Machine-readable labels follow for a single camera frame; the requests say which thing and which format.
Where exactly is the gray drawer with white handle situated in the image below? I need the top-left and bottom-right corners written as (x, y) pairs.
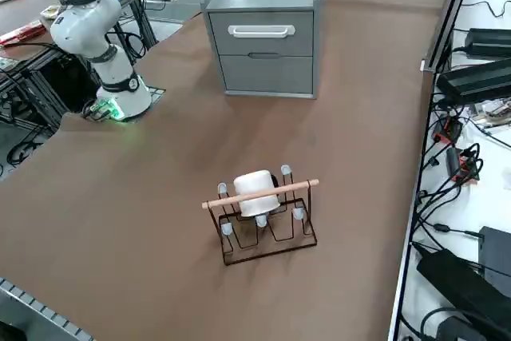
top-left (208, 10), bottom-right (315, 58)

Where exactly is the white cup with black handle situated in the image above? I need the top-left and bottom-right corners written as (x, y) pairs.
top-left (232, 170), bottom-right (282, 218)

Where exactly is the small tray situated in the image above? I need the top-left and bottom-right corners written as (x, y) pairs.
top-left (41, 4), bottom-right (65, 21)

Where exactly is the red packet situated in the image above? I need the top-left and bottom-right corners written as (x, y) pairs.
top-left (0, 20), bottom-right (46, 46)

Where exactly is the red and black device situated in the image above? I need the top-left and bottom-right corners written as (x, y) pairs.
top-left (433, 116), bottom-right (464, 145)

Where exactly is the orange and black device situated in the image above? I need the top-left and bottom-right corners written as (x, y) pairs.
top-left (446, 145), bottom-right (482, 186)

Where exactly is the white side bench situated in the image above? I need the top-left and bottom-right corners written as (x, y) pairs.
top-left (389, 0), bottom-right (511, 341)

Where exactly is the black power box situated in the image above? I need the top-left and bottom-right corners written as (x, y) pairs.
top-left (477, 225), bottom-right (511, 298)

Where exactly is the long black power brick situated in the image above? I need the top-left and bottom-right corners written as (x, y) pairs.
top-left (416, 248), bottom-right (511, 341)

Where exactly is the gray drawer with recessed handle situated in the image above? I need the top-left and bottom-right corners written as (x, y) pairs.
top-left (218, 53), bottom-right (315, 95)

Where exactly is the aluminium camera post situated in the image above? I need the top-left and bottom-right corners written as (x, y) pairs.
top-left (421, 0), bottom-right (480, 74)

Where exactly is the black wire cup rack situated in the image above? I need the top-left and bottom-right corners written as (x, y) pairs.
top-left (201, 164), bottom-right (321, 267)

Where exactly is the black aluminium frame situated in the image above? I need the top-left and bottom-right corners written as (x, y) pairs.
top-left (0, 43), bottom-right (103, 131)

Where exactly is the grey ribbed rail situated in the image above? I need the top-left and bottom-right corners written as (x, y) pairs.
top-left (0, 276), bottom-right (95, 341)

